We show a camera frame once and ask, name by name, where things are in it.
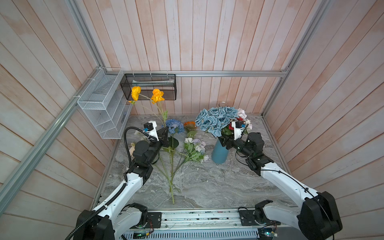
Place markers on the lilac white flower bunch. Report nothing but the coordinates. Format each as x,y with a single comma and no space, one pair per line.
243,117

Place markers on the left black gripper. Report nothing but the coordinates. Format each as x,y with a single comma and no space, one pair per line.
163,139

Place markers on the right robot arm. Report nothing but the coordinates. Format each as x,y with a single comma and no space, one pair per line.
316,214

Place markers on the yellow flower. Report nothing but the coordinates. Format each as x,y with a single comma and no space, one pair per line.
156,98

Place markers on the blue hydrangea flower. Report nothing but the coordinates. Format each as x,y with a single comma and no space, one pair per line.
175,127

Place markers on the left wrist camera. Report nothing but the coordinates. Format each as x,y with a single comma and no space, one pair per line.
150,131

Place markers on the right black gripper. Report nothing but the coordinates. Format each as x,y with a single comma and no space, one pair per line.
227,140

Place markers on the white wire mesh shelf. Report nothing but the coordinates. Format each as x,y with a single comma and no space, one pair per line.
104,103

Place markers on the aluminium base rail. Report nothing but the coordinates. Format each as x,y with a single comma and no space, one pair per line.
210,224

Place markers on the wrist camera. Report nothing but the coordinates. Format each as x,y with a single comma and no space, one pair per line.
150,131
238,133

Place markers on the dusty blue rose bunch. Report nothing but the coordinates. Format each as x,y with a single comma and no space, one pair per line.
215,119

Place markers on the clear glass vase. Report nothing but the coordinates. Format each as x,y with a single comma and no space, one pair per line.
223,104

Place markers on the teal ceramic vase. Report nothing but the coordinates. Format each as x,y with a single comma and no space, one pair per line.
220,153

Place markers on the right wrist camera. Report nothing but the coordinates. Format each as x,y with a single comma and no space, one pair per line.
238,133

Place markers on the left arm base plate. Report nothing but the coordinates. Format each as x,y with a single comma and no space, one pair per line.
153,220

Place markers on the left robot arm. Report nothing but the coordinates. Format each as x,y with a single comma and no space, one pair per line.
114,216

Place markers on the orange flower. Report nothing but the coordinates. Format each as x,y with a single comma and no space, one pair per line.
190,128

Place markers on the cream peach carnation bunch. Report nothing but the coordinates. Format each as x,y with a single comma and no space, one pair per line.
131,149

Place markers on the black mesh basket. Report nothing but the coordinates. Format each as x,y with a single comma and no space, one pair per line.
148,82

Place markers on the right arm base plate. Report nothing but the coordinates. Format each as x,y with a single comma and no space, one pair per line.
247,218

